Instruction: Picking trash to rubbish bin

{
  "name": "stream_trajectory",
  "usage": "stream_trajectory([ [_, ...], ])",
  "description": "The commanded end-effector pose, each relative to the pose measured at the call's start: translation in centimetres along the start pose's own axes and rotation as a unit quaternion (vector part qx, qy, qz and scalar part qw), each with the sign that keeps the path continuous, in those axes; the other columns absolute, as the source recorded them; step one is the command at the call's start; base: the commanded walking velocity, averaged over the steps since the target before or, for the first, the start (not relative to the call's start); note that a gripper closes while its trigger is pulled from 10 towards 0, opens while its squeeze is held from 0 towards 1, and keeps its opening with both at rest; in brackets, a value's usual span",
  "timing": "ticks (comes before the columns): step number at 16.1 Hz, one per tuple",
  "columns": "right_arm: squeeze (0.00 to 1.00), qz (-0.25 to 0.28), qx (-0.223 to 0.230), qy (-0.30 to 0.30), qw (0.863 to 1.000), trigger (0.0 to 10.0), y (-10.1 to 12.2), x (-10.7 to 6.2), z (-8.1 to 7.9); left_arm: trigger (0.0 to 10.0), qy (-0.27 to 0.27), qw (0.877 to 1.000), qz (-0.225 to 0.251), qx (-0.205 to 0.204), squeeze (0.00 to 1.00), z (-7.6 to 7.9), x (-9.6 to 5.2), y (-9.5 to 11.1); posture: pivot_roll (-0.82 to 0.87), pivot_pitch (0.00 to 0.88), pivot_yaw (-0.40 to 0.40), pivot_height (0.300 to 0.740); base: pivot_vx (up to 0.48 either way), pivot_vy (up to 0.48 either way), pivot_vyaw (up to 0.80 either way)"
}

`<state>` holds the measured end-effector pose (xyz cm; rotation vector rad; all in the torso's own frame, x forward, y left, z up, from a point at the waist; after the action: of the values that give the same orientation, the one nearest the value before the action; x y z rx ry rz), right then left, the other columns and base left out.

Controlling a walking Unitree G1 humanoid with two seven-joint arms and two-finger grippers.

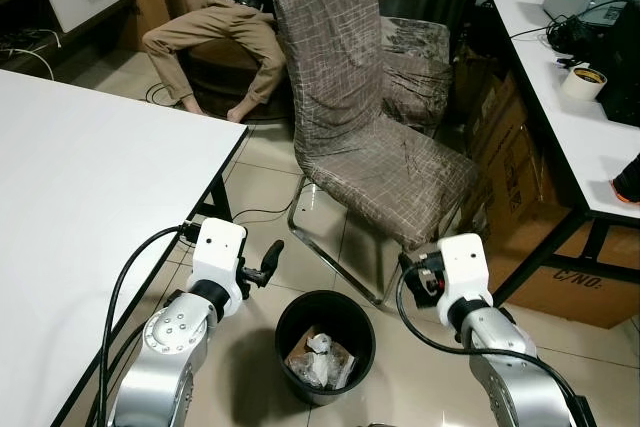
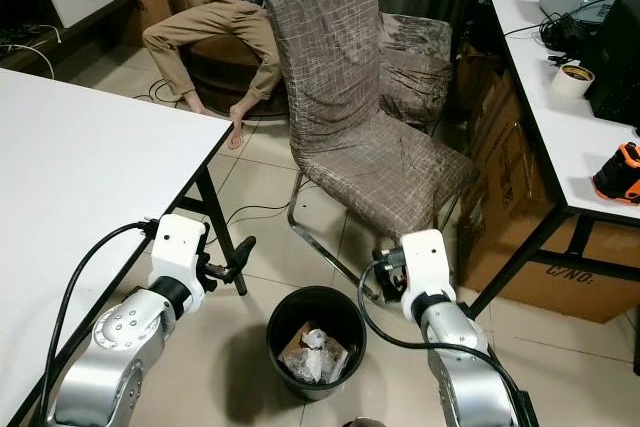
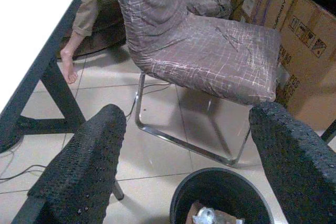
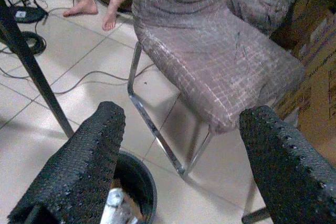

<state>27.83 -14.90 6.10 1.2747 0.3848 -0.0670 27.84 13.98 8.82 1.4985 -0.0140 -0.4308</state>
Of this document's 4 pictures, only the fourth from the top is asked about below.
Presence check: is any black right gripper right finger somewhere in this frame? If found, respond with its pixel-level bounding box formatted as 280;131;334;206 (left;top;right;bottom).
239;104;336;224

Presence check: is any thin dark floor cable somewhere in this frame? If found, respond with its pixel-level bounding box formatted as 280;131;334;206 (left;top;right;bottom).
0;63;158;96

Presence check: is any brown cardboard box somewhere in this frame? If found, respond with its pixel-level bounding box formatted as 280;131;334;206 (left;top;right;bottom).
270;0;336;162

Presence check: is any black rubbish bin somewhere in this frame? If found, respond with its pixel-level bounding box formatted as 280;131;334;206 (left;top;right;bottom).
111;150;158;224

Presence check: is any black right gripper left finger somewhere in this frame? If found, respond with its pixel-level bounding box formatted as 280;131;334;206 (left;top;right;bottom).
7;100;127;224

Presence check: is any silver metal robot limb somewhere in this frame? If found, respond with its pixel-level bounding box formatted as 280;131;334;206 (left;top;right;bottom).
101;187;140;224

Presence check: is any black router with antennas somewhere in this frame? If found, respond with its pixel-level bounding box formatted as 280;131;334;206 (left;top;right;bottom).
0;0;49;24

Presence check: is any plaid fabric chair chrome frame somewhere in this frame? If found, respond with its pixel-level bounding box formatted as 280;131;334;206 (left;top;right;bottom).
127;0;307;224

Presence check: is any coiled black cable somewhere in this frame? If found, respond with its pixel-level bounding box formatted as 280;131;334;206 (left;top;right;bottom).
20;31;47;55

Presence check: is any white table with black frame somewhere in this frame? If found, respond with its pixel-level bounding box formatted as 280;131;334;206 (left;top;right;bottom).
0;0;75;138

